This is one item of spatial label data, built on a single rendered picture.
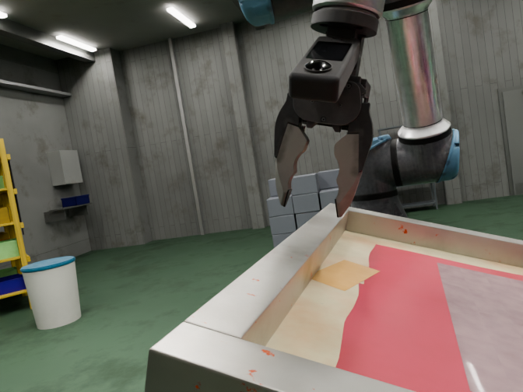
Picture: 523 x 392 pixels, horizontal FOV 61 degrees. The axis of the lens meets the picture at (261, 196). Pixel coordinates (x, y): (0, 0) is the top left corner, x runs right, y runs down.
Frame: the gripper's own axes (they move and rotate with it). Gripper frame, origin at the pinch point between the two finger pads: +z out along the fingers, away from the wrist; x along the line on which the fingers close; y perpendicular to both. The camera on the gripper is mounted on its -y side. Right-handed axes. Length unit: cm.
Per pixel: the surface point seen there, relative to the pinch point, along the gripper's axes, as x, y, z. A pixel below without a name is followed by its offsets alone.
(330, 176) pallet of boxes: 84, 597, 58
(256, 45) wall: 343, 920, -169
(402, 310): -11.3, -4.8, 7.9
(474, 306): -18.6, 1.7, 7.9
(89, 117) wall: 704, 837, 43
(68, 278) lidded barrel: 317, 343, 195
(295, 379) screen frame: -5.6, -27.6, 4.4
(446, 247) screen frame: -17.7, 25.6, 7.3
